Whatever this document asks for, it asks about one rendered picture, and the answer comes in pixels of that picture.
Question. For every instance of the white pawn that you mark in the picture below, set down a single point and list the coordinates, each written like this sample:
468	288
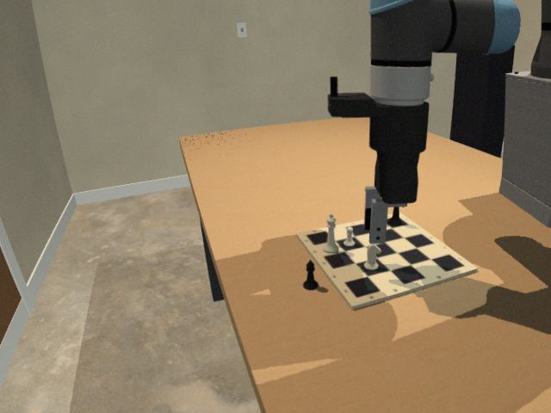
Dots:
349	242

